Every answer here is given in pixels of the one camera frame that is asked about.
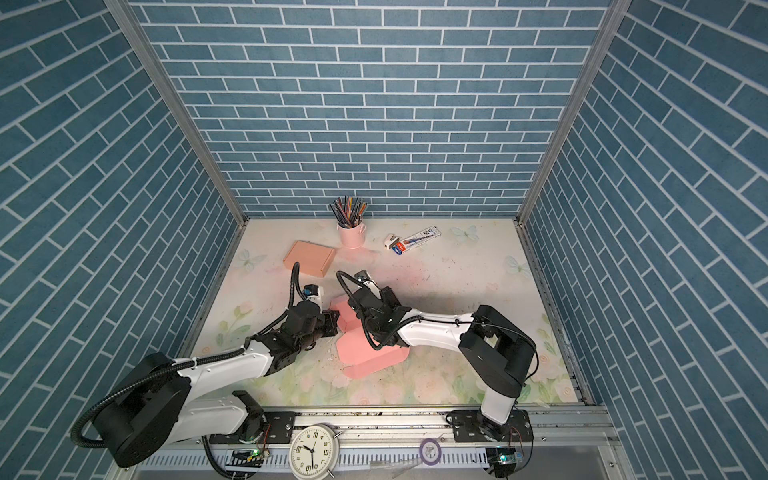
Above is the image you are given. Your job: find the pink paper box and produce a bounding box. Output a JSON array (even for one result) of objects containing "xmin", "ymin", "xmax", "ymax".
[{"xmin": 330, "ymin": 296, "xmax": 410, "ymax": 379}]

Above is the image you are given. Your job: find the orange paper box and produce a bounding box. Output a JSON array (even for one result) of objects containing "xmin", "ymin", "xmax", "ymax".
[{"xmin": 283, "ymin": 240, "xmax": 337, "ymax": 278}]

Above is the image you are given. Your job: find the toothpaste tube packet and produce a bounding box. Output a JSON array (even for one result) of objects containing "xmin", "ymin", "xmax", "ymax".
[{"xmin": 389, "ymin": 226, "xmax": 442, "ymax": 255}]

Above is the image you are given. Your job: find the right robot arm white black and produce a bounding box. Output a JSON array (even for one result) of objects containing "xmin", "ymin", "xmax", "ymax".
[{"xmin": 348, "ymin": 285, "xmax": 538, "ymax": 426}]

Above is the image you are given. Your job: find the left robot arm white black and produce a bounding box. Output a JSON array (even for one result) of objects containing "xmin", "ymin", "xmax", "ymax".
[{"xmin": 70, "ymin": 300, "xmax": 339, "ymax": 467}]

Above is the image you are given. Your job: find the pink pencil cup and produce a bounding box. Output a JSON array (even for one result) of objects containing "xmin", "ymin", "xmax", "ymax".
[{"xmin": 337, "ymin": 223, "xmax": 366, "ymax": 249}]

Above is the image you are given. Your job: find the coloured pencils bunch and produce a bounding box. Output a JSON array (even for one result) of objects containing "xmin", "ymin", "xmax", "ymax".
[{"xmin": 329, "ymin": 196, "xmax": 367, "ymax": 229}]

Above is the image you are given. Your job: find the white alarm clock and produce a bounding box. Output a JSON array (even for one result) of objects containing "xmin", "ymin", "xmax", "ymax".
[{"xmin": 288, "ymin": 424, "xmax": 341, "ymax": 480}]

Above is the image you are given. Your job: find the purple tape roll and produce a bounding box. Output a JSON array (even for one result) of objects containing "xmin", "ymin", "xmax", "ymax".
[{"xmin": 419, "ymin": 438, "xmax": 442, "ymax": 467}]

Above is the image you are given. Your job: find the left circuit board green led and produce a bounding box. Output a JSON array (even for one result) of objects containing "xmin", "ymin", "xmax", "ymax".
[{"xmin": 226, "ymin": 449, "xmax": 265, "ymax": 469}]

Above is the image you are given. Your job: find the circuit board green led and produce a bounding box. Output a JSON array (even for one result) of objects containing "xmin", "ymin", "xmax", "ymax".
[
  {"xmin": 226, "ymin": 449, "xmax": 265, "ymax": 469},
  {"xmin": 485, "ymin": 447, "xmax": 518, "ymax": 479}
]

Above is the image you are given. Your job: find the right circuit board green led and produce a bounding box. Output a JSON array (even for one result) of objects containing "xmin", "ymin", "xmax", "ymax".
[{"xmin": 485, "ymin": 447, "xmax": 518, "ymax": 479}]

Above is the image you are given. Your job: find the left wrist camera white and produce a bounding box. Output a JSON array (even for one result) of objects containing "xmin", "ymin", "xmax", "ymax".
[{"xmin": 302, "ymin": 284, "xmax": 324, "ymax": 308}]

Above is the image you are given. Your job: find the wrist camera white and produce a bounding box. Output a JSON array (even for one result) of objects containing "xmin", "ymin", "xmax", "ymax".
[
  {"xmin": 302, "ymin": 284, "xmax": 324, "ymax": 308},
  {"xmin": 354, "ymin": 270, "xmax": 381, "ymax": 297}
]

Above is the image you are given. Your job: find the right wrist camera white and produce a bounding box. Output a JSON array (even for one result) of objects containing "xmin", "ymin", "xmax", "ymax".
[{"xmin": 354, "ymin": 270, "xmax": 381, "ymax": 297}]

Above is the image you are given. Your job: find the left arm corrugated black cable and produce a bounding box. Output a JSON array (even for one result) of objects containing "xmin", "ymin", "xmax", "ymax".
[{"xmin": 70, "ymin": 261, "xmax": 307, "ymax": 449}]

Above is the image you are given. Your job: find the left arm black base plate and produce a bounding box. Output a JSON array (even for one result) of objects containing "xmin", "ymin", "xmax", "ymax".
[{"xmin": 208, "ymin": 411, "xmax": 296, "ymax": 445}]

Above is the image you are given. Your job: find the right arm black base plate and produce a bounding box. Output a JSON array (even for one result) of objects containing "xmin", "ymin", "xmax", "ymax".
[{"xmin": 446, "ymin": 409, "xmax": 534, "ymax": 443}]

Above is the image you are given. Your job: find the aluminium front rail frame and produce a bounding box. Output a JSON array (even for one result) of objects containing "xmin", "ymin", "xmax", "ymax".
[{"xmin": 104, "ymin": 404, "xmax": 637, "ymax": 480}]

